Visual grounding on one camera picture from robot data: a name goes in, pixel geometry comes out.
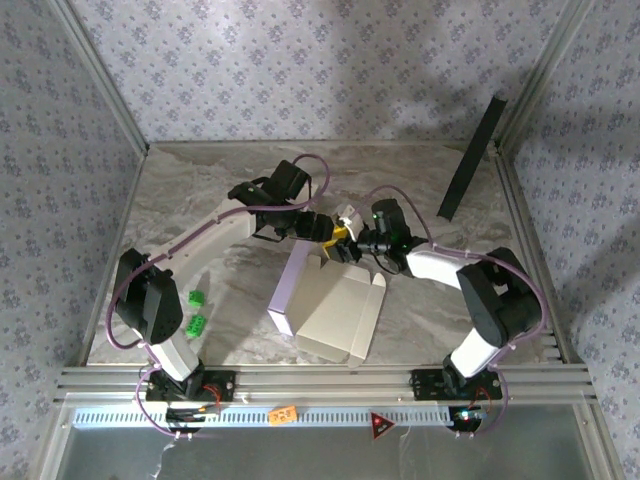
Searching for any white and lilac paper box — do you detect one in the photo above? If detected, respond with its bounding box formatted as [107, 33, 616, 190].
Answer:
[266, 240, 387, 370]

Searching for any long black bar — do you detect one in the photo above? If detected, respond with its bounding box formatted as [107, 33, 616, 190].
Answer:
[436, 94, 508, 221]

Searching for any red triangle sticker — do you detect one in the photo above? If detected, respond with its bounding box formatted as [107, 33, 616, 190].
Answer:
[369, 410, 396, 444]

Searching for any orange label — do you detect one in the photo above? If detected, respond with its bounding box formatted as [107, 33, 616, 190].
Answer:
[268, 405, 299, 427]

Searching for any black controller board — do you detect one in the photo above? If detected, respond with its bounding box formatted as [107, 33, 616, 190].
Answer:
[447, 405, 489, 435]

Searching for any grey metal panel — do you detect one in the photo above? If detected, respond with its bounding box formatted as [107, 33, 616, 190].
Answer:
[64, 427, 599, 480]

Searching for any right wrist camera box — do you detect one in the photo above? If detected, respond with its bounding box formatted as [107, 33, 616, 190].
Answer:
[335, 202, 370, 242]

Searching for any wide aluminium base rail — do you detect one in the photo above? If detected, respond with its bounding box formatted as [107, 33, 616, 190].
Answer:
[53, 363, 599, 407]

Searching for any aluminium table edge rail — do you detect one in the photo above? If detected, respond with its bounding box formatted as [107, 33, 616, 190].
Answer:
[74, 147, 151, 369]
[494, 147, 584, 364]

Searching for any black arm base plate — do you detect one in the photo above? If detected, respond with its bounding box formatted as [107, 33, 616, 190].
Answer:
[144, 369, 237, 404]
[410, 368, 503, 401]

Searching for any slotted cable duct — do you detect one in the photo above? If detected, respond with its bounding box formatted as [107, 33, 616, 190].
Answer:
[72, 407, 451, 429]

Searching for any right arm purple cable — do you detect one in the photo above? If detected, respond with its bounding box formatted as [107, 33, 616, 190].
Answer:
[352, 184, 549, 441]

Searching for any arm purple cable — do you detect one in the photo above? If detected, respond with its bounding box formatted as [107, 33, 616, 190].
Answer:
[352, 184, 549, 441]
[105, 153, 331, 441]

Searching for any aluminium frame post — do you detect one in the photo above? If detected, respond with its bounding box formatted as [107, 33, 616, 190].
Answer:
[494, 0, 597, 151]
[49, 0, 151, 154]

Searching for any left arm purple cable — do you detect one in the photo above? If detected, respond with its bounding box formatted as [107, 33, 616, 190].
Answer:
[105, 153, 331, 441]

